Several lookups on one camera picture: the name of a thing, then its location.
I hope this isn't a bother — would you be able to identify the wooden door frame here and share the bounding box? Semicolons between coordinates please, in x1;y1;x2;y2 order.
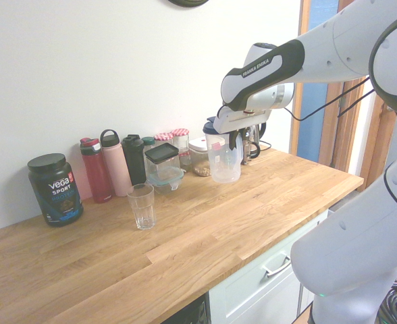
288;0;397;190

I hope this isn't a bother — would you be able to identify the clear jar with green lid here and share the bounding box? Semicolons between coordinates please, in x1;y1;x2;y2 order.
140;136;157;180

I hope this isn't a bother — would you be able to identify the coiled black cable bundle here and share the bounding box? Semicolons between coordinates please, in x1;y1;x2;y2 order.
379;279;397;324

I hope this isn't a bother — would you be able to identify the pink water bottle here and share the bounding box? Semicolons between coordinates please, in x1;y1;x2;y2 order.
99;129;133;198

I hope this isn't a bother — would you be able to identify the red water bottle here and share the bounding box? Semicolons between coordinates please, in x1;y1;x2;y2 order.
80;137;113;205

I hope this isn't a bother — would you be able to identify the dark appliance under counter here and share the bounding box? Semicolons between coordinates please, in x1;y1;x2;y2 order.
156;292;211;324

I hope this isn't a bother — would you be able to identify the square container with black lid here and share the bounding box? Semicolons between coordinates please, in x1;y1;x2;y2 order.
144;142;181;182

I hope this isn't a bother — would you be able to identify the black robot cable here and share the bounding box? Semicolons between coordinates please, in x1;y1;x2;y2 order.
284;75;377;123

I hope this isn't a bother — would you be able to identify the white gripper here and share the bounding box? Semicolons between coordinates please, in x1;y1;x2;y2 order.
213;107;273;152

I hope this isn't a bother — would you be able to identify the clear pitcher with blue lid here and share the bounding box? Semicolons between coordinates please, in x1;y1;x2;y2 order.
203;116;244;184

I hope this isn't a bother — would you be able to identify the pale green drawer front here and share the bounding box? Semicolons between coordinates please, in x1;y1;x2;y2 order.
207;208;331;321

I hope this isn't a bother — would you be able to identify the glass food container teal lid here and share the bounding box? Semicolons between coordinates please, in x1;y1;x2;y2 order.
144;167;186;196

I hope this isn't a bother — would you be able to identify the clear canister with white lid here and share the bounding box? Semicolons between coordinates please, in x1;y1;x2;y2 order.
188;137;213;178

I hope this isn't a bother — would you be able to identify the silver drawer handle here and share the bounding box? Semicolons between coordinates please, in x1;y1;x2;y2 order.
261;254;292;279

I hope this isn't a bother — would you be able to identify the black Vega protein tub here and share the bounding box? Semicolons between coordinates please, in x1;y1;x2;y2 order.
27;153;84;228

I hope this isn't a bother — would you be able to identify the black shaker bottle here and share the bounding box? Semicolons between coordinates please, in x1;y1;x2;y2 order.
121;134;147;187

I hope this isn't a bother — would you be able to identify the small jar with red lid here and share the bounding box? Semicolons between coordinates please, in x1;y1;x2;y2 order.
178;150;192;172

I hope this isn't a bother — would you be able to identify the clear drinking glass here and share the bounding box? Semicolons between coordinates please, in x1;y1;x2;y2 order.
126;183;156;232

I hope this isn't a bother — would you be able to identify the blue door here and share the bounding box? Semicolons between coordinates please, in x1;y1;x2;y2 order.
299;0;340;163

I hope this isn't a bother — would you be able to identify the black round wall clock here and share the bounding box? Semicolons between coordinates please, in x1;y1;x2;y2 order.
167;0;210;8

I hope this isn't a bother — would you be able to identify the glass kettle with black handle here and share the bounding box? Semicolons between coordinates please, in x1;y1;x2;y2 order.
240;121;268;167

